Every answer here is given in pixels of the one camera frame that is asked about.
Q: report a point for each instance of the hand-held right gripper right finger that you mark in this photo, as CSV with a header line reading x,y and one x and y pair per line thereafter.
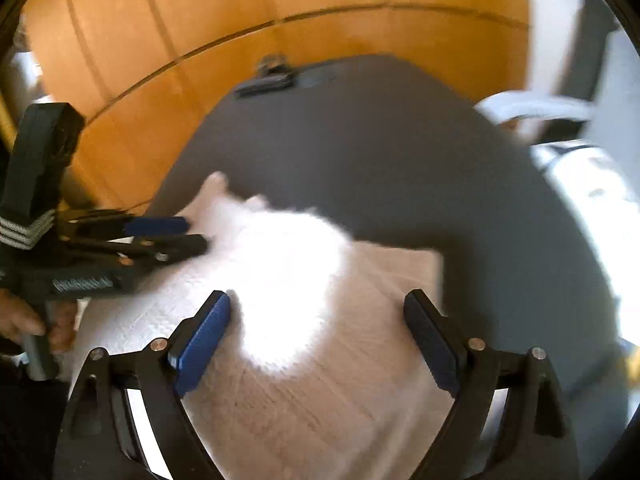
x,y
432,345

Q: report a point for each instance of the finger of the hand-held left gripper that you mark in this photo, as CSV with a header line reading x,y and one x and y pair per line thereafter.
x,y
170,250
157,226

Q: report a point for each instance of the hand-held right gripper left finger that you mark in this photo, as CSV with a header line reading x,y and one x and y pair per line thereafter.
x,y
205,345

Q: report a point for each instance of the cream knit sweater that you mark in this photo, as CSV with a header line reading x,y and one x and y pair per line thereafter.
x,y
290,310

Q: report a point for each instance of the person's left hand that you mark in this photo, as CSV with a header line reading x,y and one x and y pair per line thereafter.
x,y
15,317

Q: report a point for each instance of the person's black jacket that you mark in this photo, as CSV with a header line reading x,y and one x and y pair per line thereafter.
x,y
25,425

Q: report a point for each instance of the triangle pattern pillow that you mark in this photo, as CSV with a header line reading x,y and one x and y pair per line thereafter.
x,y
595,200

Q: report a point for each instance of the grey yellow blue sofa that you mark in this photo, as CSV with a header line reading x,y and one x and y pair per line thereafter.
x,y
590,60

